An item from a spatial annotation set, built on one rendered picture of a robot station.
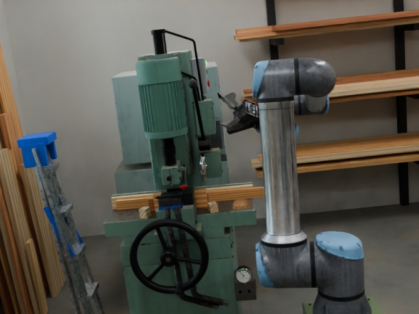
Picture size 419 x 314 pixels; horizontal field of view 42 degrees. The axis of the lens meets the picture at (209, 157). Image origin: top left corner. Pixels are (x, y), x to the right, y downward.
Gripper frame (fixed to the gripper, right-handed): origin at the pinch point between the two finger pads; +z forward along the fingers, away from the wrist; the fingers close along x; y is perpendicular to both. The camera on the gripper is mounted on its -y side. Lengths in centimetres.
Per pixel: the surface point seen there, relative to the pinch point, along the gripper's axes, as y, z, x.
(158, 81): -7.1, 21.8, -9.4
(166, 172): -30.7, 4.4, 13.6
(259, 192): -16.6, -31.7, 20.0
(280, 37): -65, -111, -155
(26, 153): -109, 41, -28
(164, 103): -11.6, 16.7, -3.8
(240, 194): -21.8, -25.6, 20.0
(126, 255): -53, 10, 42
